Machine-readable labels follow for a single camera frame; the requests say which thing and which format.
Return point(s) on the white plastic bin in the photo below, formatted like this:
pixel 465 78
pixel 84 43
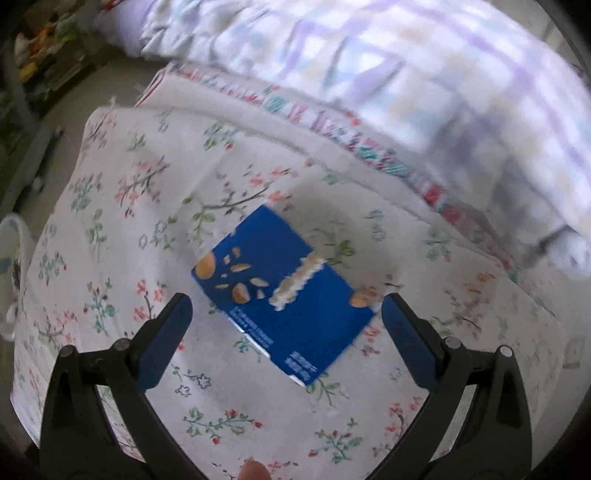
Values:
pixel 14 240

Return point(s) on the plaid quilt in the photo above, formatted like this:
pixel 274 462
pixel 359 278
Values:
pixel 415 69

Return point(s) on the lavender bed sheet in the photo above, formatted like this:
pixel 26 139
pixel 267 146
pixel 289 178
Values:
pixel 124 23

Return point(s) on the blue carton box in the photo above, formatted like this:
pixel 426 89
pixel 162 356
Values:
pixel 263 249

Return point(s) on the grey wheeled stand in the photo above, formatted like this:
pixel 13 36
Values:
pixel 27 157

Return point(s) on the wooden shelf with toys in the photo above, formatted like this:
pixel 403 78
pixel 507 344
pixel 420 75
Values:
pixel 55 60

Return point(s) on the person's left hand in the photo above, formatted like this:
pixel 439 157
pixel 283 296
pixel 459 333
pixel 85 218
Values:
pixel 255 471

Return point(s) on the white floral bedsheet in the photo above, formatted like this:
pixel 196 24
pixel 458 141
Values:
pixel 138 230

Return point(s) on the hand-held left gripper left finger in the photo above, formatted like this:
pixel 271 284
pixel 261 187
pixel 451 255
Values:
pixel 166 341

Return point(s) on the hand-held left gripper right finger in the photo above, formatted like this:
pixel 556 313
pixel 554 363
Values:
pixel 406 341

